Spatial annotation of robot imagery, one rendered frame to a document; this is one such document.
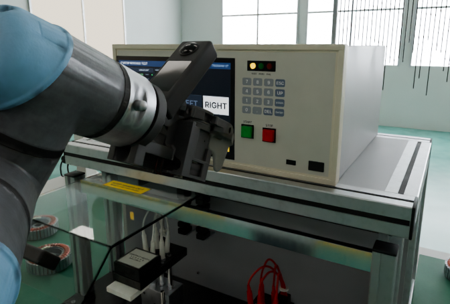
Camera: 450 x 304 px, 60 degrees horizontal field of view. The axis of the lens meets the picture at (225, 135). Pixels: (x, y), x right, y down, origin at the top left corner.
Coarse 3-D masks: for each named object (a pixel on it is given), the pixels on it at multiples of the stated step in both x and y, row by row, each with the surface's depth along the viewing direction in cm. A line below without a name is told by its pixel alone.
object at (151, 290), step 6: (156, 282) 83; (174, 282) 83; (150, 288) 81; (156, 288) 81; (162, 288) 81; (168, 288) 81; (174, 288) 81; (180, 288) 82; (144, 294) 82; (150, 294) 81; (156, 294) 80; (168, 294) 79; (174, 294) 80; (180, 294) 82; (144, 300) 83; (150, 300) 82; (156, 300) 81; (168, 300) 79; (174, 300) 81; (180, 300) 83
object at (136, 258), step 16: (128, 256) 75; (144, 256) 75; (160, 256) 76; (176, 256) 80; (128, 272) 72; (144, 272) 72; (160, 272) 76; (112, 288) 72; (128, 288) 72; (144, 288) 72
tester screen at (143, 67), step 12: (120, 60) 74; (132, 60) 72; (144, 72) 72; (156, 72) 70; (216, 72) 64; (228, 72) 63; (204, 84) 66; (216, 84) 64; (228, 84) 63; (228, 96) 64; (228, 120) 65
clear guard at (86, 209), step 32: (64, 192) 69; (96, 192) 69; (128, 192) 69; (160, 192) 69; (192, 192) 69; (32, 224) 58; (64, 224) 56; (96, 224) 56; (128, 224) 56; (64, 256) 52; (96, 256) 50; (64, 288) 49
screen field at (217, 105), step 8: (192, 96) 67; (200, 96) 66; (208, 96) 66; (216, 96) 65; (192, 104) 68; (200, 104) 67; (208, 104) 66; (216, 104) 65; (224, 104) 64; (216, 112) 65; (224, 112) 65
